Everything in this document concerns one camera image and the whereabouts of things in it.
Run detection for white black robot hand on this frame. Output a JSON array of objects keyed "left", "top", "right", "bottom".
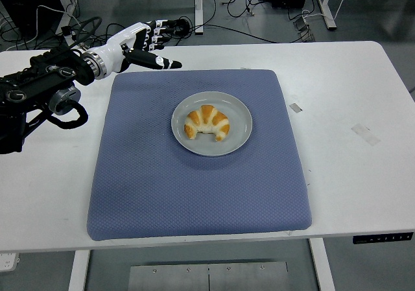
[{"left": 102, "top": 18, "right": 182, "bottom": 75}]

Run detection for golden croissant bread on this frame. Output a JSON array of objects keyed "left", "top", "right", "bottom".
[{"left": 184, "top": 104, "right": 231, "bottom": 142}]

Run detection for round grey plate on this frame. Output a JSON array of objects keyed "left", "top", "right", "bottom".
[{"left": 171, "top": 91, "right": 254, "bottom": 157}]

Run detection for grey metal plate with screws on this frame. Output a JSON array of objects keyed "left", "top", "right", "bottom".
[{"left": 128, "top": 261, "right": 289, "bottom": 291}]

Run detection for white background desk leg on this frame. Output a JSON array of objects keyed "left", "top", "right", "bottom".
[
  {"left": 311, "top": 0, "right": 338, "bottom": 30},
  {"left": 193, "top": 0, "right": 204, "bottom": 35},
  {"left": 53, "top": 0, "right": 76, "bottom": 29}
]

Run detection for blue quilted mat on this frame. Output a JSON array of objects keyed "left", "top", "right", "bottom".
[{"left": 86, "top": 69, "right": 314, "bottom": 242}]

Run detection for grey foot pedal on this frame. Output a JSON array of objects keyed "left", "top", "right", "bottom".
[{"left": 292, "top": 14, "right": 316, "bottom": 43}]

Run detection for white table leg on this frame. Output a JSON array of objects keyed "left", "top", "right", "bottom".
[
  {"left": 308, "top": 238, "right": 337, "bottom": 291},
  {"left": 67, "top": 250, "right": 91, "bottom": 291}
]

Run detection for white power strip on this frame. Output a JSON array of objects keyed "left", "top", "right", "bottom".
[{"left": 0, "top": 252, "right": 19, "bottom": 272}]

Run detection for large grey tape strip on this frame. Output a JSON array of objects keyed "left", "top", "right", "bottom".
[{"left": 350, "top": 122, "right": 381, "bottom": 147}]

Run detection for black table control panel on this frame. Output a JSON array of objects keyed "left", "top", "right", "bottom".
[{"left": 352, "top": 231, "right": 415, "bottom": 245}]

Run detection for tangled black floor cables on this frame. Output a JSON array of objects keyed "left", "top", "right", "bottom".
[{"left": 73, "top": 20, "right": 178, "bottom": 49}]

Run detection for coiled black cable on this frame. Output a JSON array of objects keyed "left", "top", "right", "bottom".
[{"left": 174, "top": 17, "right": 191, "bottom": 38}]

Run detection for white floor cable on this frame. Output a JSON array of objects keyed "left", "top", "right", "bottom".
[
  {"left": 5, "top": 5, "right": 85, "bottom": 51},
  {"left": 301, "top": 0, "right": 371, "bottom": 21}
]

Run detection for looped black floor cable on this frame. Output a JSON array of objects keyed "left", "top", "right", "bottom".
[{"left": 203, "top": 0, "right": 272, "bottom": 19}]

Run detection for long black floor cable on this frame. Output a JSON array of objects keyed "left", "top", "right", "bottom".
[{"left": 189, "top": 23, "right": 304, "bottom": 45}]

